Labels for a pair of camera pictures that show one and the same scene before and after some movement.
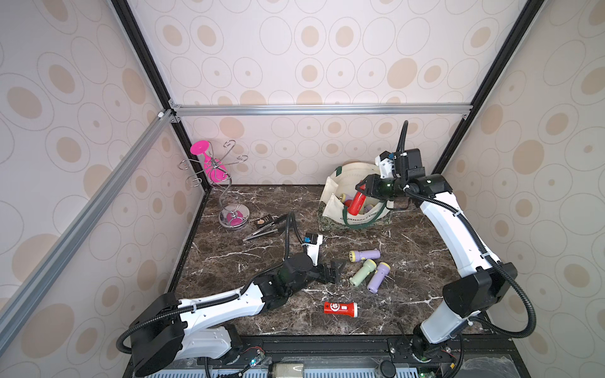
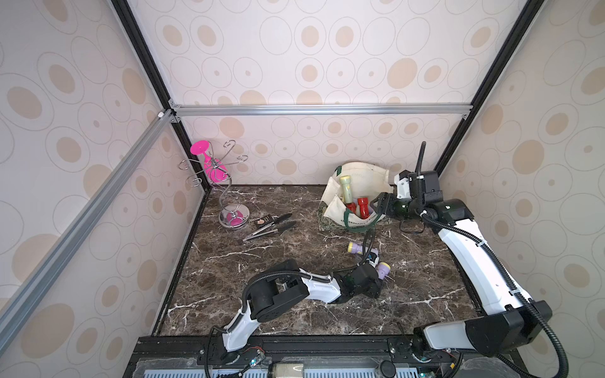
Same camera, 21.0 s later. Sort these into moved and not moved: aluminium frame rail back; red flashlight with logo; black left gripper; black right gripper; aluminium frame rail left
Moved: black right gripper; red flashlight with logo; black left gripper
Not moved: aluminium frame rail left; aluminium frame rail back
